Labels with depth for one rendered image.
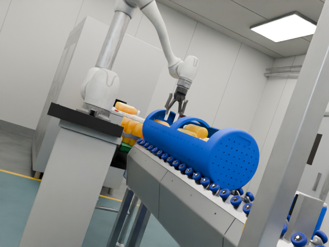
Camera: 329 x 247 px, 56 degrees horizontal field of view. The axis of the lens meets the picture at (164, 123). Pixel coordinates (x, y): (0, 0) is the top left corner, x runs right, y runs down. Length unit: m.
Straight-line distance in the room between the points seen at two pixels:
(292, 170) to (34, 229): 1.31
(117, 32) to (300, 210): 1.40
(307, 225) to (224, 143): 0.47
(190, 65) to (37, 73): 4.68
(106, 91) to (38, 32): 4.81
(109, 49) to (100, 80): 0.31
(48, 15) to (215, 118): 4.02
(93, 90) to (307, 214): 1.15
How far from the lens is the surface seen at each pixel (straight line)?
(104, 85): 1.66
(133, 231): 2.31
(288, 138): 0.77
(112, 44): 1.93
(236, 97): 7.25
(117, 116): 2.22
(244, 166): 1.48
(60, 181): 1.64
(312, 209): 1.15
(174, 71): 2.07
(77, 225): 1.72
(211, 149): 1.36
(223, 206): 1.26
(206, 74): 6.91
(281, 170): 0.76
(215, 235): 1.25
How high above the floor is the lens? 1.16
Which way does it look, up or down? 1 degrees down
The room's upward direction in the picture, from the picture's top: 20 degrees clockwise
